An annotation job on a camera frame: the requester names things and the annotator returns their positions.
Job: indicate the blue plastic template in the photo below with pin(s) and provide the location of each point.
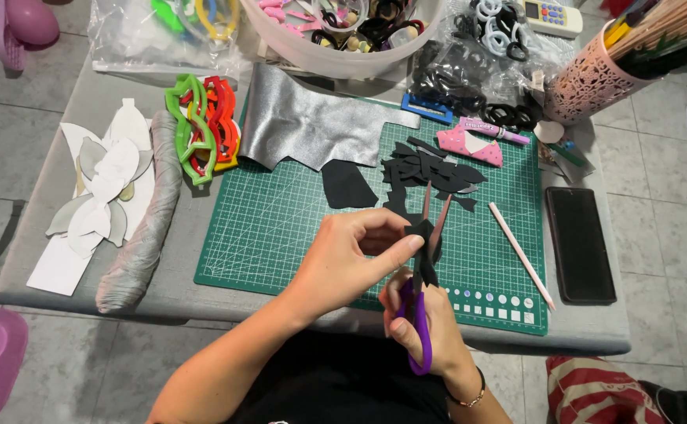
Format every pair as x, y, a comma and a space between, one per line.
414, 109

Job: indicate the silver fabric roll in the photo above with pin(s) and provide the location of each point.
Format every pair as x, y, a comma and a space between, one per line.
149, 224

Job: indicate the red striped bag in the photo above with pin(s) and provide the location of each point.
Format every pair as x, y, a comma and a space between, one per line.
591, 394

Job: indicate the white tub of hair accessories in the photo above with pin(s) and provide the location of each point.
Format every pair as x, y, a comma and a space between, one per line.
331, 56

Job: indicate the person's left hand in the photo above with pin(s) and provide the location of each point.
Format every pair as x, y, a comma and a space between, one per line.
343, 259

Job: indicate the yellow plastic bow template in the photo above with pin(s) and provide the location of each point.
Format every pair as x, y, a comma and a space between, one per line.
228, 163

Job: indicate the pink glue tube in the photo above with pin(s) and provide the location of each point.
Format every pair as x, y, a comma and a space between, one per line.
496, 129

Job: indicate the pink dotted fabric piece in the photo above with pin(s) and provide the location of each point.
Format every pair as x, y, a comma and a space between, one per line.
458, 144

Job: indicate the pink perforated pen holder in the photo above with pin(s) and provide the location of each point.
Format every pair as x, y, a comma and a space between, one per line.
591, 82

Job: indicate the large black foam piece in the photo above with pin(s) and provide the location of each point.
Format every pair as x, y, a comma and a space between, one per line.
346, 185

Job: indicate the green cutting mat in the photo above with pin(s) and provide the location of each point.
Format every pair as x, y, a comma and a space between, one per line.
273, 235

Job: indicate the pile of white paper patterns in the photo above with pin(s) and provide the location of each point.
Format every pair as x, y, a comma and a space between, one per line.
114, 171

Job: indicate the pile of black foam scraps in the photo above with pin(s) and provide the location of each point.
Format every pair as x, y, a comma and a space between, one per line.
426, 168

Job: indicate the green plastic bow template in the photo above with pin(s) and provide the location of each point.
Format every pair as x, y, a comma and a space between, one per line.
190, 138

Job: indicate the pink plastic toy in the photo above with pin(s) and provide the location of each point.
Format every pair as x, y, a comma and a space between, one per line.
25, 20

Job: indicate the clear bag of plastic templates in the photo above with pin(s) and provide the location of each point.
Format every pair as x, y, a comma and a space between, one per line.
143, 41

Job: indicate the pile of silver scraps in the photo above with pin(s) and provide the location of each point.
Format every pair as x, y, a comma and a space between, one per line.
567, 162

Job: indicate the person's black shirt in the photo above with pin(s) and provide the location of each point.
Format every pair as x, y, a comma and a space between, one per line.
343, 383

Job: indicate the silver glitter fabric sheet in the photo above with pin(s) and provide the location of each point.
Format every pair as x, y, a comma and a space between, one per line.
308, 123

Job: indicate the black smartphone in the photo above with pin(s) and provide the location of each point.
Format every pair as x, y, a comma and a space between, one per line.
580, 244

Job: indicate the small black foam cutout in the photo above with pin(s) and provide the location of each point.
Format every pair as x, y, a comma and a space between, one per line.
423, 232

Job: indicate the white round disc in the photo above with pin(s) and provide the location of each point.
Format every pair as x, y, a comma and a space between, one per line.
549, 132

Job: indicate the white remote control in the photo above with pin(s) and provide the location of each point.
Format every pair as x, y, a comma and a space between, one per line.
555, 17

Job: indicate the person's right hand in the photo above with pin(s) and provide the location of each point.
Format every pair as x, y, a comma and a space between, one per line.
446, 330

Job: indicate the bundle of wooden sticks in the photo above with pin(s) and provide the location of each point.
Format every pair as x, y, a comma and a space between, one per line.
661, 23

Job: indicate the pink white pencil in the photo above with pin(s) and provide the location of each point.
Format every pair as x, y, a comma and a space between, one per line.
520, 253

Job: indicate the red plastic bow template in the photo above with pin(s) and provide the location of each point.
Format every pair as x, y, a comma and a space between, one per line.
226, 118

